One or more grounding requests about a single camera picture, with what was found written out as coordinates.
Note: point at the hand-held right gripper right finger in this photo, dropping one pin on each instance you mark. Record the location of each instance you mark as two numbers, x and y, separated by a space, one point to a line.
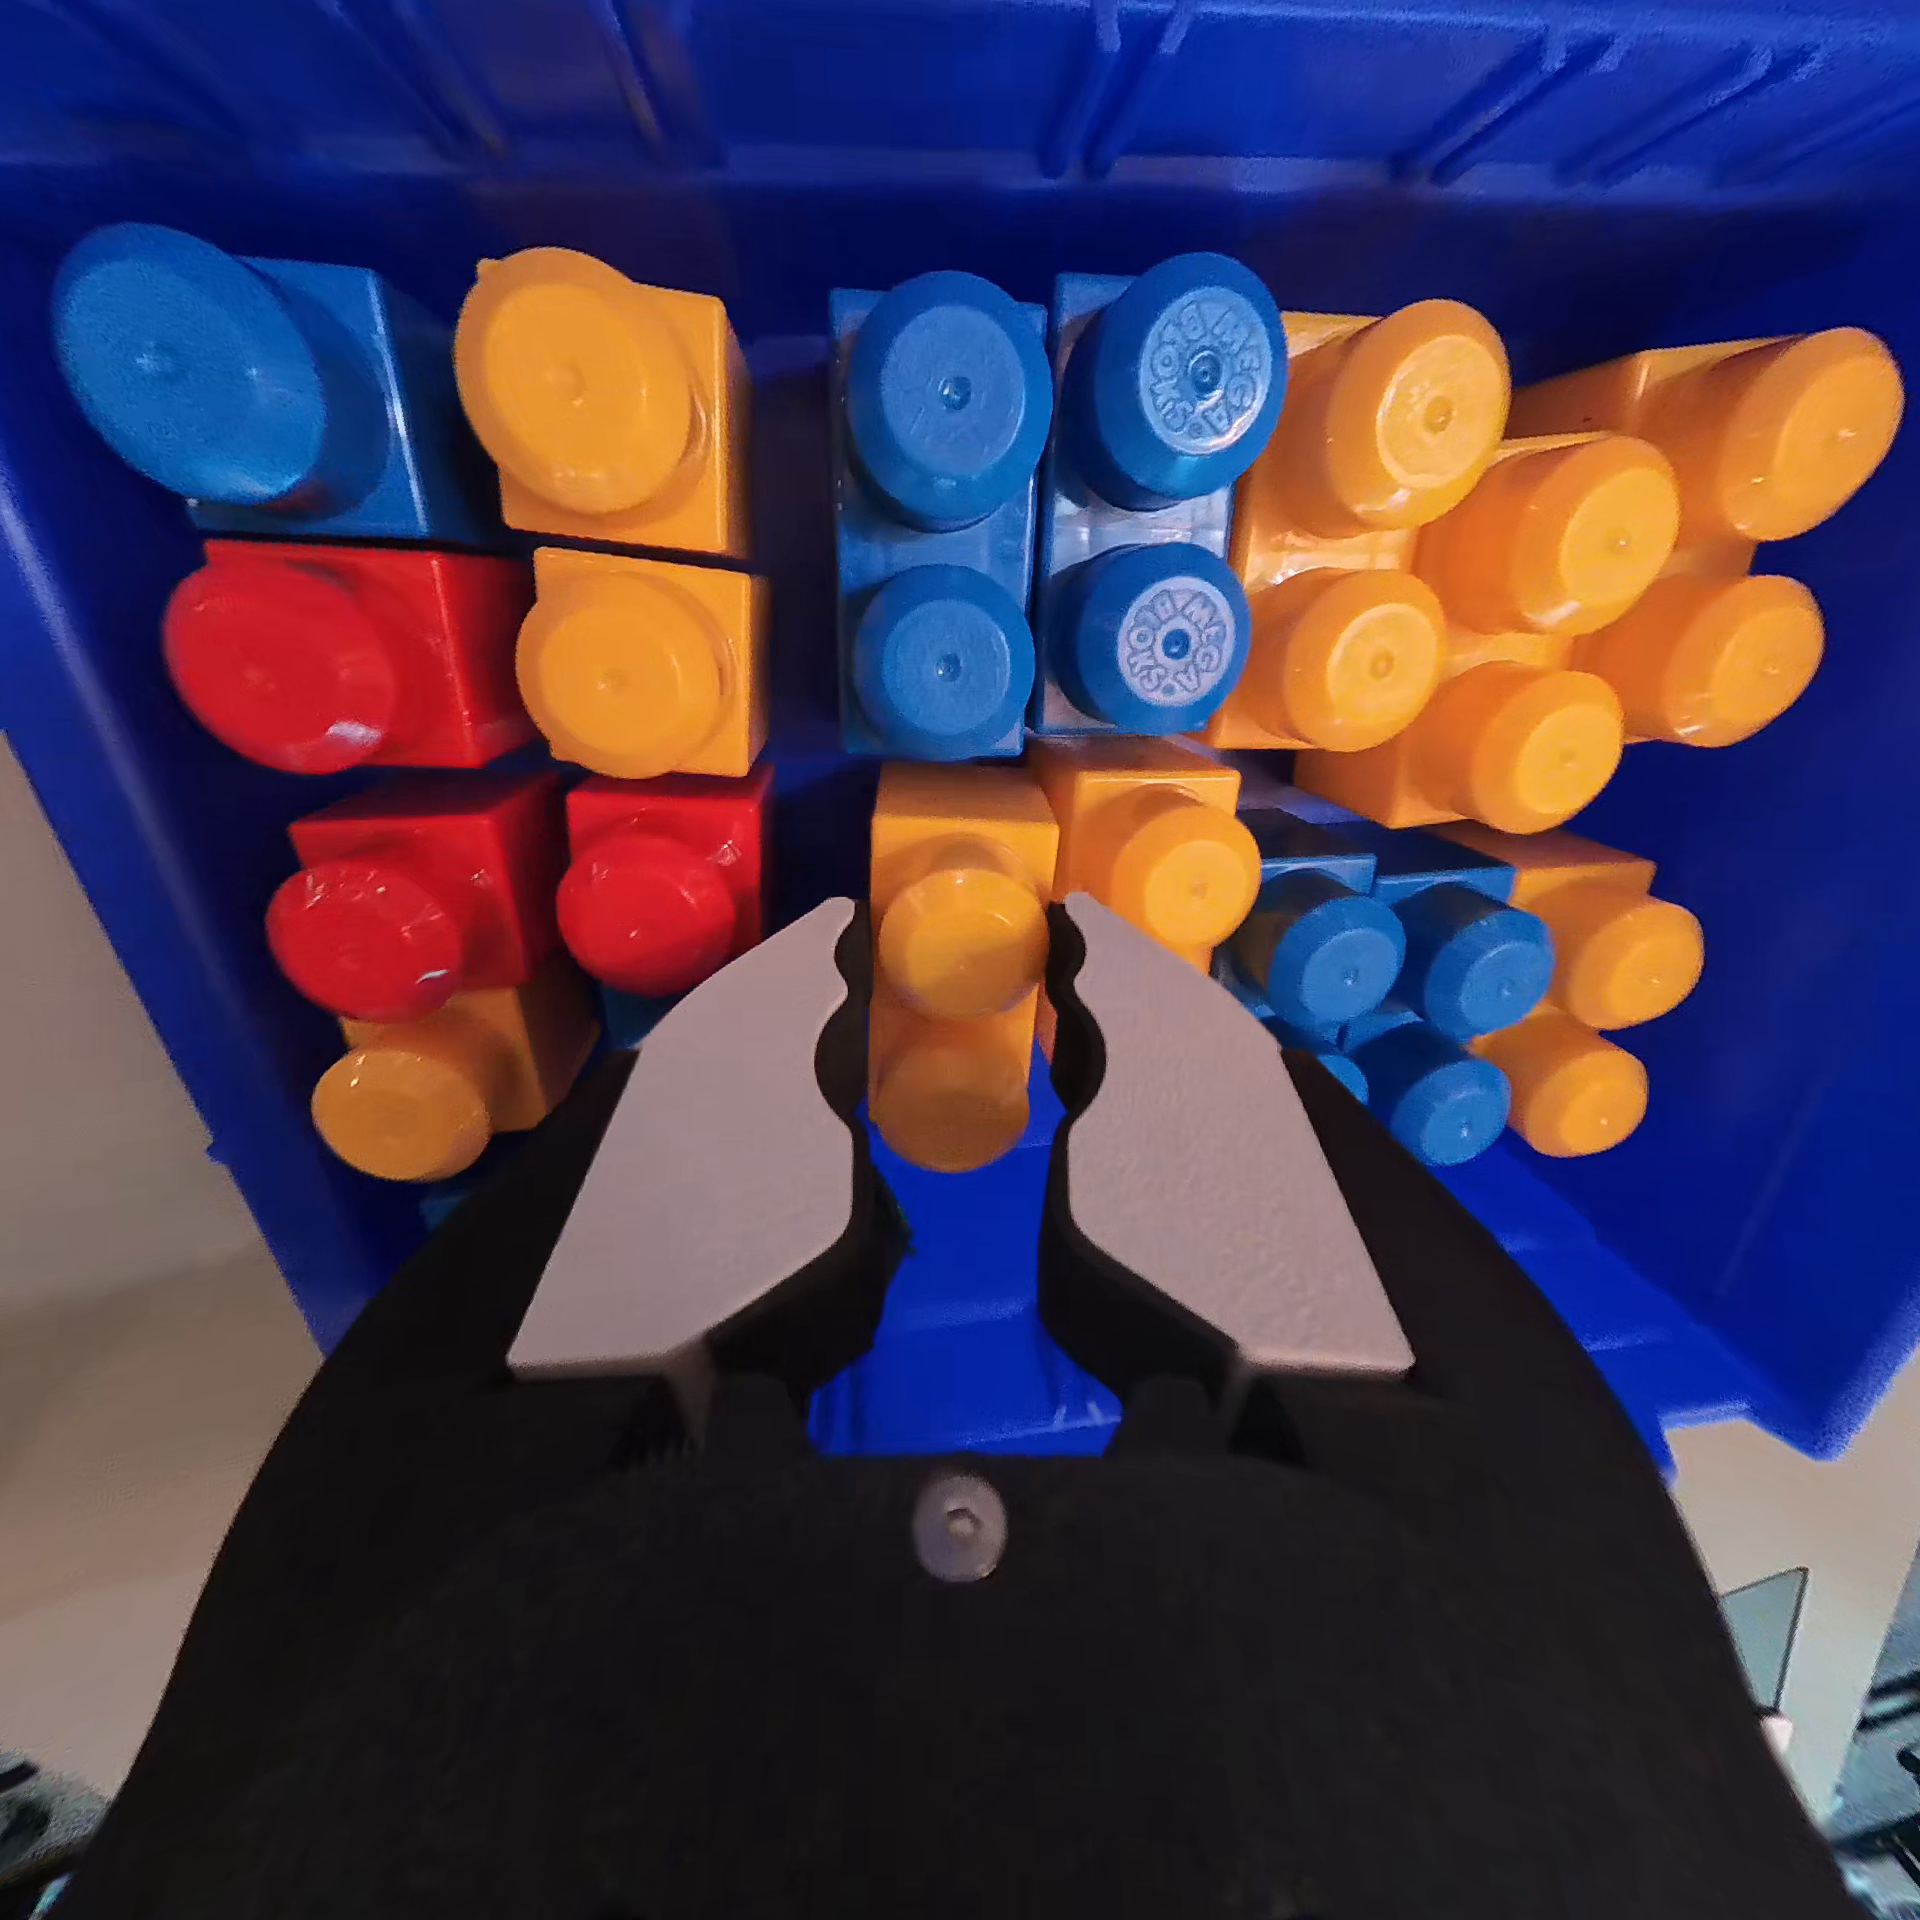
1230 1200

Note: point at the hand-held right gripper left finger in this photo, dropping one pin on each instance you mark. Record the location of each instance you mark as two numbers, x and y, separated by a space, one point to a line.
692 1200

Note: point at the pile of toy blocks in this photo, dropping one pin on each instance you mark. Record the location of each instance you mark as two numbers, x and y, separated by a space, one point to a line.
629 662

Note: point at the blue plastic bin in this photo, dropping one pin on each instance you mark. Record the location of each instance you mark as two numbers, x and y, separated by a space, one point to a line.
901 149

